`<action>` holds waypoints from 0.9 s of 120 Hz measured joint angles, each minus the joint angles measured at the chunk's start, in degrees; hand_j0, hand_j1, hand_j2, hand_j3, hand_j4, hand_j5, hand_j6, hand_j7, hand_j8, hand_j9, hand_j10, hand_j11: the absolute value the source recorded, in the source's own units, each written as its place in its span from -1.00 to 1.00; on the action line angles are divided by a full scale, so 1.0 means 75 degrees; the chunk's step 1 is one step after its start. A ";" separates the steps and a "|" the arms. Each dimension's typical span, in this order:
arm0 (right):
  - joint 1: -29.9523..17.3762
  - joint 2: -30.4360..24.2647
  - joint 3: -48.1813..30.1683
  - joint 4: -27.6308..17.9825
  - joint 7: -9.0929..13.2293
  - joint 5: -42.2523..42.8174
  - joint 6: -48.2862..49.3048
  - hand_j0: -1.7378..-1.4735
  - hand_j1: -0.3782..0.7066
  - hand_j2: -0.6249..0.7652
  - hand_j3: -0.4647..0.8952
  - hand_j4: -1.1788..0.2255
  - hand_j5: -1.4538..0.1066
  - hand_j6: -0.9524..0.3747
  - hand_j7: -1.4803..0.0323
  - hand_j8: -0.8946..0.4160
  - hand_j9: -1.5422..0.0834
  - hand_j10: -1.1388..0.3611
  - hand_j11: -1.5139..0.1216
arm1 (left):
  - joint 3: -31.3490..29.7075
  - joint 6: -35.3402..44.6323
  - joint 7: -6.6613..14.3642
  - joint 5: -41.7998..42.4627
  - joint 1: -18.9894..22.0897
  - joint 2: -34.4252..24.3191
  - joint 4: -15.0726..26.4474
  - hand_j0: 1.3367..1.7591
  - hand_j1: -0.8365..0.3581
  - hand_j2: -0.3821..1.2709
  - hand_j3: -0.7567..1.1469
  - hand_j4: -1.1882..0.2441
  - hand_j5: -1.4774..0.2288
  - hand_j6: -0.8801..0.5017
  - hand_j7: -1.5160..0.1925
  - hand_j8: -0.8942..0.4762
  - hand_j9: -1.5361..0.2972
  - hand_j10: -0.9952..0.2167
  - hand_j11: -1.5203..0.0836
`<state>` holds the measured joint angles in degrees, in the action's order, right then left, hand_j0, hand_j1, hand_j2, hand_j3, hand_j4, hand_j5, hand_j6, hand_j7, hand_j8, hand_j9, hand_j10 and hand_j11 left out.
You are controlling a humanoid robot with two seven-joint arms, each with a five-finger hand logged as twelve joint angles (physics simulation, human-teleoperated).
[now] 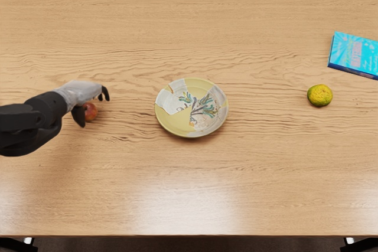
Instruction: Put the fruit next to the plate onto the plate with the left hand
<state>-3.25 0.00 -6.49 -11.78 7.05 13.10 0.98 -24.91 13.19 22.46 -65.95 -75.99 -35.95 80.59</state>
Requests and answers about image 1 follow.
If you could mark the light blue book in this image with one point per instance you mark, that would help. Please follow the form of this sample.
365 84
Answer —
354 54

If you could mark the yellow-green bumpy citrus fruit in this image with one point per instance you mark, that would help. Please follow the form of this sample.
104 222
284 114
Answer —
319 95

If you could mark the yellow plate with printed pattern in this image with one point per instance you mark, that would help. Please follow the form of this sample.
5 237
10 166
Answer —
191 107

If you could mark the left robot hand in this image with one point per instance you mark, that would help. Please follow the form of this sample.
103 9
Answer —
79 92

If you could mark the small red apple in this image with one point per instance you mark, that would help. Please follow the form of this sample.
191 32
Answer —
91 111

